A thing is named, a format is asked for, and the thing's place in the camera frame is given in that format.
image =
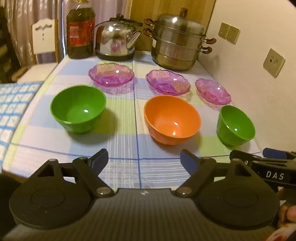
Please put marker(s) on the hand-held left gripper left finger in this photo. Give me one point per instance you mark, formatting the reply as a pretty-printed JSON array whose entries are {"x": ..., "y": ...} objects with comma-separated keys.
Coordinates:
[{"x": 100, "y": 158}]

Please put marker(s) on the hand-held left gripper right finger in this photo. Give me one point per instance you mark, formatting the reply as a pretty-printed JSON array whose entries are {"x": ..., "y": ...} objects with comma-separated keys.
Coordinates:
[{"x": 187, "y": 160}]

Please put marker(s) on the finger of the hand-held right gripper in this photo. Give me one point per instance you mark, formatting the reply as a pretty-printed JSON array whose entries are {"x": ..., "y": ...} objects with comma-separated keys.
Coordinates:
[
  {"x": 242, "y": 156},
  {"x": 275, "y": 153}
]

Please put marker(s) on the green plastic bowl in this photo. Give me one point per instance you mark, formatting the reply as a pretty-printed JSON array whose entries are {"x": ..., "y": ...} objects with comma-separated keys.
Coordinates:
[
  {"x": 77, "y": 109},
  {"x": 235, "y": 126}
]

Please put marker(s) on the orange plastic bowl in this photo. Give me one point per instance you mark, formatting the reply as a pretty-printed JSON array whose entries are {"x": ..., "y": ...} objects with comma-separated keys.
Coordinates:
[{"x": 172, "y": 120}]

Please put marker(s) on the purple glass plate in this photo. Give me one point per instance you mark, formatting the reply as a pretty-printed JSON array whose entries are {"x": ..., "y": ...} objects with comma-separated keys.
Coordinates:
[
  {"x": 212, "y": 91},
  {"x": 167, "y": 82},
  {"x": 111, "y": 74}
]

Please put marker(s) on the person's right hand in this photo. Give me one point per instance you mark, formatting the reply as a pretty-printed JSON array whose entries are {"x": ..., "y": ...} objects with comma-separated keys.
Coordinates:
[{"x": 289, "y": 215}]

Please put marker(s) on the plaid tablecloth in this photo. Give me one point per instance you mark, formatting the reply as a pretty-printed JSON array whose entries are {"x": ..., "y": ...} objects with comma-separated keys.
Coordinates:
[{"x": 122, "y": 148}]

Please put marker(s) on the blue white checked cloth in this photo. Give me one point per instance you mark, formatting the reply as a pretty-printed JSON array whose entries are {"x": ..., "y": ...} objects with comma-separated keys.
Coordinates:
[{"x": 11, "y": 109}]

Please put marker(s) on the stainless steel steamer pot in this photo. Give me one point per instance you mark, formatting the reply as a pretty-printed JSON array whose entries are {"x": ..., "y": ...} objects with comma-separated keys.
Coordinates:
[{"x": 178, "y": 44}]

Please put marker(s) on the stainless steel kettle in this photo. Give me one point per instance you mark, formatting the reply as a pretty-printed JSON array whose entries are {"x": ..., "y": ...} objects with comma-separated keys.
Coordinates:
[{"x": 114, "y": 39}]

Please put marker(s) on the cooking oil bottle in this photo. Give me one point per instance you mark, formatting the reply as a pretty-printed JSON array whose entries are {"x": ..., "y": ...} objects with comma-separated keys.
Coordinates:
[{"x": 81, "y": 30}]

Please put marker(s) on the white wooden chair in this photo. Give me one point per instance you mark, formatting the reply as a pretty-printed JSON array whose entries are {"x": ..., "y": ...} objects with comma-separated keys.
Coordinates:
[{"x": 44, "y": 37}]

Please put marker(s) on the dark shelf rack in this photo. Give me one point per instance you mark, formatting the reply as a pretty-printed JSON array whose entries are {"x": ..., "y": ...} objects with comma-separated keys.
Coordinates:
[{"x": 7, "y": 51}]

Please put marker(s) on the sheer patterned curtain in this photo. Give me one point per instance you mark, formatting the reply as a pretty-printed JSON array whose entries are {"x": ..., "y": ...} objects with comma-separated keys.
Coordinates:
[{"x": 25, "y": 11}]

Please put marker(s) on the large beige wall socket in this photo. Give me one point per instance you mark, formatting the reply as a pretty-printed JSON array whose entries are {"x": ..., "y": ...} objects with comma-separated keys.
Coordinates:
[{"x": 274, "y": 63}]

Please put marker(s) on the wooden wall panel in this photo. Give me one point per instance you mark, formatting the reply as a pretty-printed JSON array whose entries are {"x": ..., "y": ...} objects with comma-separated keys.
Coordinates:
[{"x": 148, "y": 9}]

